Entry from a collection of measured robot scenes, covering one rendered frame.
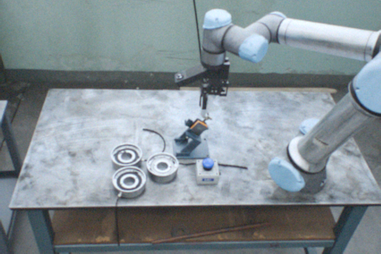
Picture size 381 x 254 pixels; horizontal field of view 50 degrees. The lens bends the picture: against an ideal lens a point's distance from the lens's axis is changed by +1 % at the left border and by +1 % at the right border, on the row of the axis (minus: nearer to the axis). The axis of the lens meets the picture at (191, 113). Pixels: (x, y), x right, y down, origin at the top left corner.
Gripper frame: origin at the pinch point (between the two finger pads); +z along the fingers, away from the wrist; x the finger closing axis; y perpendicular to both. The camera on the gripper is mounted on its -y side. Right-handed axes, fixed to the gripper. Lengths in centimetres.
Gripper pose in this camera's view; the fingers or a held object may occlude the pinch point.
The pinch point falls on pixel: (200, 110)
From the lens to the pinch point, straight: 137.5
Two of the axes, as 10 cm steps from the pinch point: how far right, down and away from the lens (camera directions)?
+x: -0.8, -6.5, 7.6
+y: 9.9, -0.1, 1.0
